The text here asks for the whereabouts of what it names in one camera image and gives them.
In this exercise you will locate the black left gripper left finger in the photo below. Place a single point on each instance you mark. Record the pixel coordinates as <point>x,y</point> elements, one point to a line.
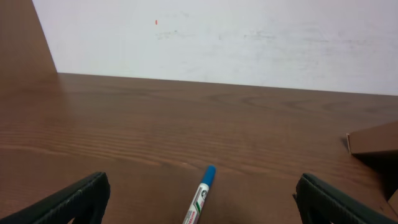
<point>84,201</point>

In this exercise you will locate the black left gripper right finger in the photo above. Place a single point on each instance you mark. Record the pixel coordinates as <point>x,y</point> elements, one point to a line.
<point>320,203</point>

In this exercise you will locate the blue whiteboard marker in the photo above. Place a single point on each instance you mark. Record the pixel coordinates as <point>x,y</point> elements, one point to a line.
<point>196,206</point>

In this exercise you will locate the brown cardboard box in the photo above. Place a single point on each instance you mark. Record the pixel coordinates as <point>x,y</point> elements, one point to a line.
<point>377,148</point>

